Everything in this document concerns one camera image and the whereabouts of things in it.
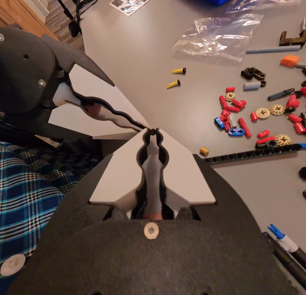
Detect blue plaid shirt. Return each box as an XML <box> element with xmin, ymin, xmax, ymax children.
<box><xmin>0</xmin><ymin>139</ymin><xmax>103</xmax><ymax>280</ymax></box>

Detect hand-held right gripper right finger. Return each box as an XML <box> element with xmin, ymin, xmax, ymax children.
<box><xmin>155</xmin><ymin>128</ymin><xmax>217</xmax><ymax>219</ymax></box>

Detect blue forked lego pin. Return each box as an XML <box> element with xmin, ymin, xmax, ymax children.
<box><xmin>268</xmin><ymin>224</ymin><xmax>285</xmax><ymax>239</ymax></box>

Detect black lego axle pin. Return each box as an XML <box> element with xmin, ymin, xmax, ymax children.
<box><xmin>267</xmin><ymin>88</ymin><xmax>295</xmax><ymax>101</ymax></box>

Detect black strap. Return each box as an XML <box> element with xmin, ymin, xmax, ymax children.
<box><xmin>49</xmin><ymin>0</ymin><xmax>113</xmax><ymax>37</ymax></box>

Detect sticker sheet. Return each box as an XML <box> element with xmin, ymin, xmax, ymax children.
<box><xmin>109</xmin><ymin>0</ymin><xmax>164</xmax><ymax>17</ymax></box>

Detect long grey lego axle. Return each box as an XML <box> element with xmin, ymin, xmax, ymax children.
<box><xmin>246</xmin><ymin>45</ymin><xmax>301</xmax><ymax>54</ymax></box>

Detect clear plastic bag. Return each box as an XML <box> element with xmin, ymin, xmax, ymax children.
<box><xmin>225</xmin><ymin>0</ymin><xmax>303</xmax><ymax>14</ymax></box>
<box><xmin>172</xmin><ymin>14</ymin><xmax>263</xmax><ymax>62</ymax></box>

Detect orange lego piece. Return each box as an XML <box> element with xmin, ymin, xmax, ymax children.
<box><xmin>280</xmin><ymin>55</ymin><xmax>300</xmax><ymax>67</ymax></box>

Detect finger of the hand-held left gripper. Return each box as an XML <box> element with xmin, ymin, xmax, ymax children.
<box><xmin>48</xmin><ymin>103</ymin><xmax>142</xmax><ymax>140</ymax></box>
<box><xmin>53</xmin><ymin>63</ymin><xmax>150</xmax><ymax>130</ymax></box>

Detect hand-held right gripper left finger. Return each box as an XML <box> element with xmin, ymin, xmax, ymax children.
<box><xmin>89</xmin><ymin>128</ymin><xmax>150</xmax><ymax>220</ymax></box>

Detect white and black tube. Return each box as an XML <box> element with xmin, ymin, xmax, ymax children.
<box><xmin>277</xmin><ymin>235</ymin><xmax>306</xmax><ymax>264</ymax></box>

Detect black lego axle connector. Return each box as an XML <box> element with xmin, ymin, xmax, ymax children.
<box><xmin>255</xmin><ymin>140</ymin><xmax>276</xmax><ymax>149</ymax></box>

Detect scattered red lego pieces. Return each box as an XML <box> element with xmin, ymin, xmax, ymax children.
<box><xmin>219</xmin><ymin>87</ymin><xmax>306</xmax><ymax>144</ymax></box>

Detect black lego bracket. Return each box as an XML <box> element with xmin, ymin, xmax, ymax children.
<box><xmin>278</xmin><ymin>30</ymin><xmax>306</xmax><ymax>47</ymax></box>

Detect long black lego beam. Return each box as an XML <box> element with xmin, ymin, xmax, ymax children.
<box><xmin>204</xmin><ymin>144</ymin><xmax>304</xmax><ymax>165</ymax></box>

